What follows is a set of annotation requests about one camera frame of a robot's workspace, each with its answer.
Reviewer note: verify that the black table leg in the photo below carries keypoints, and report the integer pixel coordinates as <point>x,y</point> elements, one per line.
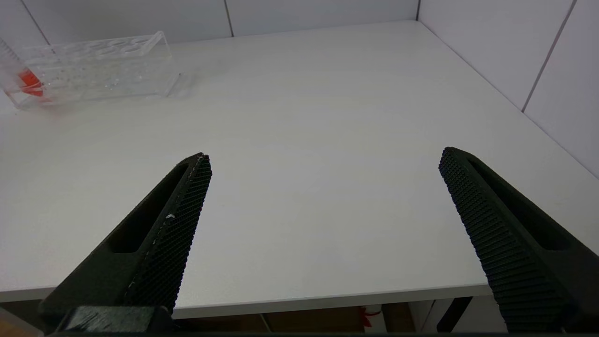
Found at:
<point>453,314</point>

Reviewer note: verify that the clear acrylic test tube rack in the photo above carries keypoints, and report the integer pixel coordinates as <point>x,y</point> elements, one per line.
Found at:
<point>93,70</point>

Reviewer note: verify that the white post with red tie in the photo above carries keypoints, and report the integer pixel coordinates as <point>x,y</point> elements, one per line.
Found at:
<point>369,317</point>

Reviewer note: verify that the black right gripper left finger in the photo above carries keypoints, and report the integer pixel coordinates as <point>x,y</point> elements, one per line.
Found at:
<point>159,243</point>

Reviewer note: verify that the test tube with red pigment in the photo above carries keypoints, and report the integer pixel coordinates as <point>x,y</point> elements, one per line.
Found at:
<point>30,82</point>

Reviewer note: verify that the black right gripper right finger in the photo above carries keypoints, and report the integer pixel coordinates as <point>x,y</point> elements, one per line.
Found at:
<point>514,243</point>

